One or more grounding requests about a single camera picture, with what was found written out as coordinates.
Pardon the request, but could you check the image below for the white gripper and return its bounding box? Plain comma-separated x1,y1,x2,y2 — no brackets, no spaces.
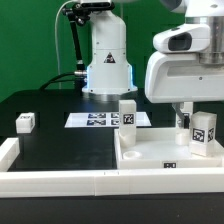
145,52,224,129

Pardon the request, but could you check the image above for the white square table top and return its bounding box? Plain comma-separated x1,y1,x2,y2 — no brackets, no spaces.
114,128,224,169

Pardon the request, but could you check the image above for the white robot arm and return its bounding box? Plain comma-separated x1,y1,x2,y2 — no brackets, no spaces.
81,0,224,111

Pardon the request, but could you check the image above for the white marker sheet with tags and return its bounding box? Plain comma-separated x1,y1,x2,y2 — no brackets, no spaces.
65,112,151,128

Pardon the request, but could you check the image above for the white U-shaped obstacle fence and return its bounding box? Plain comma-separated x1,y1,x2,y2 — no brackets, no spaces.
0,138,224,198

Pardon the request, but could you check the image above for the black cable bundle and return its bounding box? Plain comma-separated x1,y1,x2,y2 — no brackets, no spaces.
39,73,88,91

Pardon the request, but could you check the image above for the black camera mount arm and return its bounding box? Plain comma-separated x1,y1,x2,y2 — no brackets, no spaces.
61,1,115,78

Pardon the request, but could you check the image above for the white cable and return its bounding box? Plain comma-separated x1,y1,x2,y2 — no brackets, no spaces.
54,0,81,90

